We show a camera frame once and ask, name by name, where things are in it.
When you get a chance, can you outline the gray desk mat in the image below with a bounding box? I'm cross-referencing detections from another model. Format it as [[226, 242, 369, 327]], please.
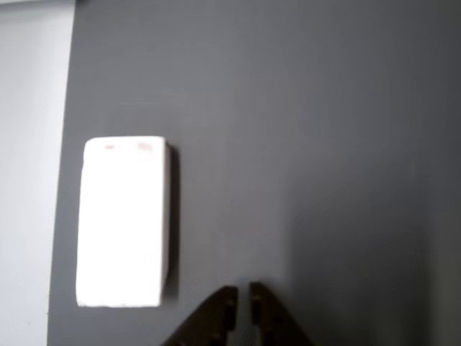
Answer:
[[46, 0, 461, 346]]

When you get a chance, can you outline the white rectangular block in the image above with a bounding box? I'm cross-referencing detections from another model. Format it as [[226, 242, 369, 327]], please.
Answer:
[[75, 135, 177, 309]]

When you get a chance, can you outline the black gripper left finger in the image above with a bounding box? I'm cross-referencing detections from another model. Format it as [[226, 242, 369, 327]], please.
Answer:
[[160, 285, 239, 346]]

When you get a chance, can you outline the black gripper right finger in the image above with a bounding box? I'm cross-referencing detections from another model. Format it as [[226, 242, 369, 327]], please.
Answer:
[[249, 281, 316, 346]]

